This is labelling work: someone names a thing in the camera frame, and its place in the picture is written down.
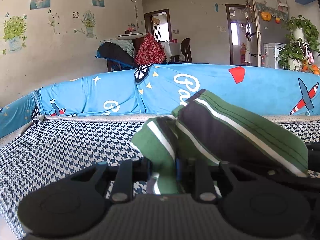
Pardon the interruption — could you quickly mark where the red floral cloth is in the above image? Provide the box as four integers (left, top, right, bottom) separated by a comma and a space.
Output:
134, 33, 167, 65

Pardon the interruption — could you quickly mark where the white box appliance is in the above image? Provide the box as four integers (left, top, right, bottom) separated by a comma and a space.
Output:
263, 42, 287, 69

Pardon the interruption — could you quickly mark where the dark dining chair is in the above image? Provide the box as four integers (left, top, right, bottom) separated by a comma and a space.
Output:
180, 38, 192, 63

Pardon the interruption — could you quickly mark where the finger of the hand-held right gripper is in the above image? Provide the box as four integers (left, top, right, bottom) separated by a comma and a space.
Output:
305, 141, 320, 153
264, 168, 320, 193

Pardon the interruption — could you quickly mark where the grey refrigerator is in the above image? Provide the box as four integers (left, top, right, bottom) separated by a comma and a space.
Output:
246, 0, 289, 68

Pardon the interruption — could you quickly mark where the black cloth with blue trim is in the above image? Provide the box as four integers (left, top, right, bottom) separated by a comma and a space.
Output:
96, 42, 135, 70

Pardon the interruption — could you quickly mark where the pale green cloth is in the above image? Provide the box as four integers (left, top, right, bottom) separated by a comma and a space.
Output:
101, 39, 135, 58

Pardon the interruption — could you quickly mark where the dark kitchen doorway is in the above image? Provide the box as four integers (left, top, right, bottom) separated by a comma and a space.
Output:
225, 4, 250, 67

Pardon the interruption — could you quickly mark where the green brown striped shirt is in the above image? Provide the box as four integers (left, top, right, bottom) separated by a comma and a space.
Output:
130, 89, 309, 195

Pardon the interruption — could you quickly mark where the houndstooth sofa seat mat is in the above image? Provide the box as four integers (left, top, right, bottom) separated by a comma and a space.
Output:
0, 114, 320, 240

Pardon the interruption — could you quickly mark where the lavender wall sticker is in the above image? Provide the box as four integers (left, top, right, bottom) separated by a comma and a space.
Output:
81, 10, 97, 38

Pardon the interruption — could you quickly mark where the green plant wall sticker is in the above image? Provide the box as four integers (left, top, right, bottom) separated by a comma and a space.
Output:
2, 16, 27, 55

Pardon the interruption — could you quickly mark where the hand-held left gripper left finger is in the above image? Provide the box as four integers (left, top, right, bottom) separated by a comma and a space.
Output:
65, 157, 153, 204

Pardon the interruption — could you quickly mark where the potted green plant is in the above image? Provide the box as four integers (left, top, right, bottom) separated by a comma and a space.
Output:
276, 16, 320, 70

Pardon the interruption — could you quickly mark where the table with white cloth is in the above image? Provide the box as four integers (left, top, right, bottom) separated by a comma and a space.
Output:
160, 41, 183, 62

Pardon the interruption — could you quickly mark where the brown wooden doorway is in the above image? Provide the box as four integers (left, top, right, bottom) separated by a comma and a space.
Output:
144, 9, 173, 43

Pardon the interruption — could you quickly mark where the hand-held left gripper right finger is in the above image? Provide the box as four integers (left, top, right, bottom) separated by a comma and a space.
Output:
175, 157, 263, 204

